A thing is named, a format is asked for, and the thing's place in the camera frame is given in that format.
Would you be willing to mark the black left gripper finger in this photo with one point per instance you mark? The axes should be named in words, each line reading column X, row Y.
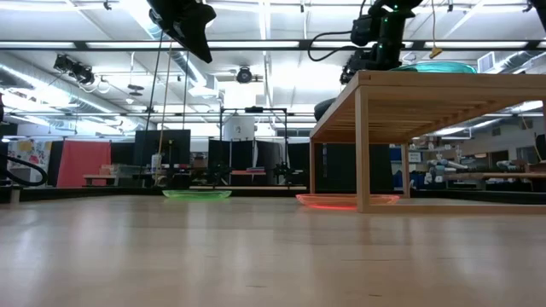
column 198, row 42

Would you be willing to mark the teal plate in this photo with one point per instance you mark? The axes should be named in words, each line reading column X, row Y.
column 435, row 68

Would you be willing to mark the dark grey plate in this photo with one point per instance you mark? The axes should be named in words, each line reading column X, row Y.
column 326, row 110

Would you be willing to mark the red transparent plate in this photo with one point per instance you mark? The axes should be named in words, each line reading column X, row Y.
column 324, row 200

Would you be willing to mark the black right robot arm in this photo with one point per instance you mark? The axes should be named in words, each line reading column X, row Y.
column 401, row 8

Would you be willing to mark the wooden slatted shelf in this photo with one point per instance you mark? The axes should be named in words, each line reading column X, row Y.
column 426, row 89

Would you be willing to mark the yellow hanging tag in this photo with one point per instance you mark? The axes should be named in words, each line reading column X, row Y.
column 435, row 53

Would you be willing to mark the round black ceiling spotlight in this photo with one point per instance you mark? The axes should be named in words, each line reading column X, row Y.
column 244, row 75

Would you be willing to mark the black overhead crossbar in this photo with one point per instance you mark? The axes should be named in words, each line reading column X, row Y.
column 305, row 44

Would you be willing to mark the white cylinder tank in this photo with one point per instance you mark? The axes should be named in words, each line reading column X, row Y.
column 239, row 128

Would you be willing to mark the black monitor panel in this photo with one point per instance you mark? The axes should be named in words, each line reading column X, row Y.
column 170, row 145

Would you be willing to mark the black ceiling spotlight cluster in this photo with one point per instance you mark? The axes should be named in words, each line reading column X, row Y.
column 72, row 68

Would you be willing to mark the black partition panel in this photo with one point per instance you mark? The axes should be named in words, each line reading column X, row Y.
column 264, row 155

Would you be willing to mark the green transparent plate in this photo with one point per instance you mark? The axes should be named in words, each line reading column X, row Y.
column 196, row 194

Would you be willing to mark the small wooden bench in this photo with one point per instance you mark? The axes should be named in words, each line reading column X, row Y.
column 98, row 176

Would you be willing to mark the red curtain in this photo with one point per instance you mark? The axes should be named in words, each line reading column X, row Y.
column 83, row 164

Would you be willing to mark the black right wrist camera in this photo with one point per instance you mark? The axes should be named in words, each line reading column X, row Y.
column 362, row 30

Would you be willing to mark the black metal stand frame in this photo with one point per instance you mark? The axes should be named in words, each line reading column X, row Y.
column 253, row 109

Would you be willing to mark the wall air vent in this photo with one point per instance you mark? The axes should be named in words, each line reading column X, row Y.
column 486, row 62

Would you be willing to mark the silver air duct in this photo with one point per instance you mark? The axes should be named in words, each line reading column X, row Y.
column 42, row 91

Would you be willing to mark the black table frame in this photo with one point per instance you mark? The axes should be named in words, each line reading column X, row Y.
column 264, row 192

